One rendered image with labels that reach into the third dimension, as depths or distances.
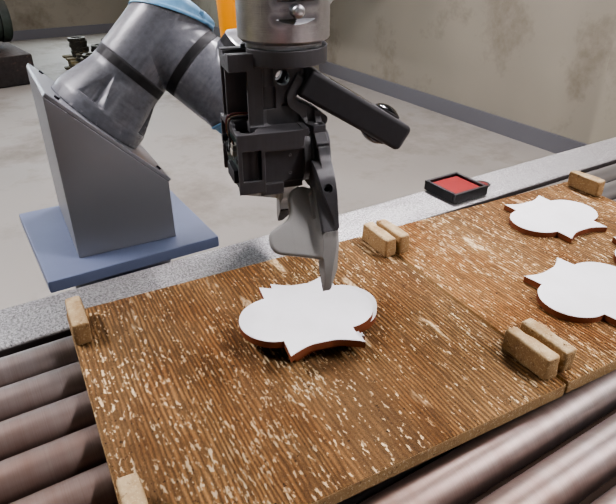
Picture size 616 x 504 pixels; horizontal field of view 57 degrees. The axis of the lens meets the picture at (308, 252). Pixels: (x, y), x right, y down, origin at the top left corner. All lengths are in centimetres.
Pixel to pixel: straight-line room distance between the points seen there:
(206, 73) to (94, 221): 28
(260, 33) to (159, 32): 47
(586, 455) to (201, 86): 69
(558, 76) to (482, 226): 330
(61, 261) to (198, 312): 35
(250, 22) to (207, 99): 45
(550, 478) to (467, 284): 27
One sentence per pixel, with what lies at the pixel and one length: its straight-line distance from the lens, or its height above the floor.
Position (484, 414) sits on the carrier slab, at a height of 94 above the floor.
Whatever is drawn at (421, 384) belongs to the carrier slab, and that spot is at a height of 94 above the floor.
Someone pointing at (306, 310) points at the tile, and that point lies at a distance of 62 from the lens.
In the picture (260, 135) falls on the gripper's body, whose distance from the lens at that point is 47.
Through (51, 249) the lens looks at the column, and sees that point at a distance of 100.
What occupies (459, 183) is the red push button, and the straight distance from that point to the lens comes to 104.
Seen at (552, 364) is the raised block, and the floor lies 96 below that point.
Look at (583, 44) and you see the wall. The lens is 404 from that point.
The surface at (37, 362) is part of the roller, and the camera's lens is 69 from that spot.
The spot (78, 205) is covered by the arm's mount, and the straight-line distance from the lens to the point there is 92.
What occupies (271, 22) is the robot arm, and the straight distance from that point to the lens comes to 46.
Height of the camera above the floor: 132
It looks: 30 degrees down
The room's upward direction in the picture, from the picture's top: straight up
